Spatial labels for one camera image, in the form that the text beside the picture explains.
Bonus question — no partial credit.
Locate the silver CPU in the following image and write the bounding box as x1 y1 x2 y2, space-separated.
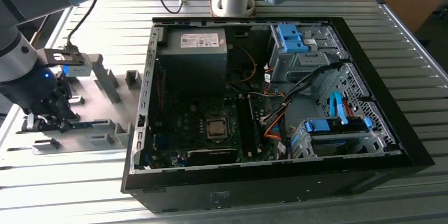
208 121 227 136

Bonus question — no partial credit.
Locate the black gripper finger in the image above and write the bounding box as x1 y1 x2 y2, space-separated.
58 113 80 134
22 113 60 133

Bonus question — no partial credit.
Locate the black PC case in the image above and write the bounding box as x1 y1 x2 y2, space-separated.
120 16 436 214

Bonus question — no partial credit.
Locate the blue flat wire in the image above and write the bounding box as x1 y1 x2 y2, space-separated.
330 90 350 125

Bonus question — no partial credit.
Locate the CPU socket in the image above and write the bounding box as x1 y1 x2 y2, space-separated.
204 113 234 143

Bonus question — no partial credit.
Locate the red flat wire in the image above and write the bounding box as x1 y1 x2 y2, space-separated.
343 99 355 119

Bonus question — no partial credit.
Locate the grey metal drive cage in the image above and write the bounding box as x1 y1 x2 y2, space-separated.
270 23 351 83

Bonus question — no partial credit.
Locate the thin yellow wire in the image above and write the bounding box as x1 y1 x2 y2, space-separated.
227 45 259 86

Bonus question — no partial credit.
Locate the black RAM slot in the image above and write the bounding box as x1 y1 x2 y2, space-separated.
236 94 254 157

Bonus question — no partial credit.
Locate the multicolour power wire bundle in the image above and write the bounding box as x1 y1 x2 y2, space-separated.
227 83 284 98

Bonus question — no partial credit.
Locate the grey power supply unit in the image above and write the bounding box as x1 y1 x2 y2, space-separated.
159 27 231 96

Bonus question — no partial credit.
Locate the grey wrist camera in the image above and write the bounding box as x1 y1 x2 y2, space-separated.
64 64 95 78

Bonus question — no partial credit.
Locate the orange flat wire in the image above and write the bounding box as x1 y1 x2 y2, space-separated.
263 118 283 140

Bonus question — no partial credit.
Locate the blue drive bay latch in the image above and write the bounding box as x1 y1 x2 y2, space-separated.
275 24 311 53

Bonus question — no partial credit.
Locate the black cable bundle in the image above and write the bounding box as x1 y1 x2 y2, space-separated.
260 62 343 126

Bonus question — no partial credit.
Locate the blue RAM stick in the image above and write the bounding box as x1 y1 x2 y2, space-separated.
66 120 110 128

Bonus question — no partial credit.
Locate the hard disk in blue carrier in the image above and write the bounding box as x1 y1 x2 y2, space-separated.
303 115 374 134

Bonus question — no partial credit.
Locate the grey metal disk bay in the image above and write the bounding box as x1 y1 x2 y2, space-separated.
288 119 402 161

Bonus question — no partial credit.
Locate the green motherboard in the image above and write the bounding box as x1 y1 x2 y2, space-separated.
146 94 282 169

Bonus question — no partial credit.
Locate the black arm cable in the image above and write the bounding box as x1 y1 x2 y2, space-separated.
66 0 103 50

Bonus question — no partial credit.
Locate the grey parts rack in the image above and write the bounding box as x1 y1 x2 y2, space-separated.
20 53 143 156

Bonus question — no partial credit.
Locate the black graphics card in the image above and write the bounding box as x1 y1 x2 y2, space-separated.
186 147 239 166

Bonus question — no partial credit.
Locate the black camera bracket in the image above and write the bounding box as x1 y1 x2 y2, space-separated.
36 47 92 67

